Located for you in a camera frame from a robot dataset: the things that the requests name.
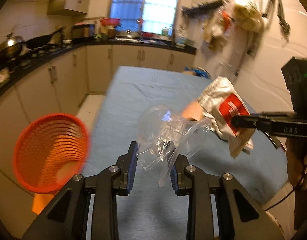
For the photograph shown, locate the red and white snack bag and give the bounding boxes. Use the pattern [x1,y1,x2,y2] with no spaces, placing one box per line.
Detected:
[197,77,255,158]

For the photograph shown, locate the long tan cardboard box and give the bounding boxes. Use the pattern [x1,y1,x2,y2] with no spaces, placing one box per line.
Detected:
[182,100,204,121]

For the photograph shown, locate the clear plastic cup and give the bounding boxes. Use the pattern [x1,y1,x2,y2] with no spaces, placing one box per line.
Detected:
[137,105,212,187]

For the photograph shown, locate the beige lower kitchen cabinets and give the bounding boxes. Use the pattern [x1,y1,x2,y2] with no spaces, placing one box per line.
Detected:
[0,41,196,180]

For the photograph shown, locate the person's right hand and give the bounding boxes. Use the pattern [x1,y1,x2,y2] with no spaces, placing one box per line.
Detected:
[286,138,307,189]

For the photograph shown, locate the red plastic mesh basket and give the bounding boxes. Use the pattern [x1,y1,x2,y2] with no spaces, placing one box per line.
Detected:
[12,113,90,194]

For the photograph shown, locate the hanging plastic bags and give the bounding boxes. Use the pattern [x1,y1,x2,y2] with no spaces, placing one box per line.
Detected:
[202,0,264,51]

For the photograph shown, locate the blue bag behind table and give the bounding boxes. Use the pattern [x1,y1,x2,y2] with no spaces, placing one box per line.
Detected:
[182,67,211,79]

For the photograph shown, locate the steel wok with lid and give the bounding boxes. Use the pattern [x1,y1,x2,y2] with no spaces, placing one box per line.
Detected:
[0,33,24,61]

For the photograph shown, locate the black frying pan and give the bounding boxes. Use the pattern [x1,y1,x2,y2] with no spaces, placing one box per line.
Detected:
[24,26,65,50]

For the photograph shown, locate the silver rice cooker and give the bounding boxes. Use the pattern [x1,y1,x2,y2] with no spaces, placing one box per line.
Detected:
[71,23,95,40]

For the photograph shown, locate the red colander bowl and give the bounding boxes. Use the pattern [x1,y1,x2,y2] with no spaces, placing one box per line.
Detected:
[100,18,120,26]

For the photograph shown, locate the wall shelf rack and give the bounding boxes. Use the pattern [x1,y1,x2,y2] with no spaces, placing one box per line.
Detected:
[182,0,224,18]

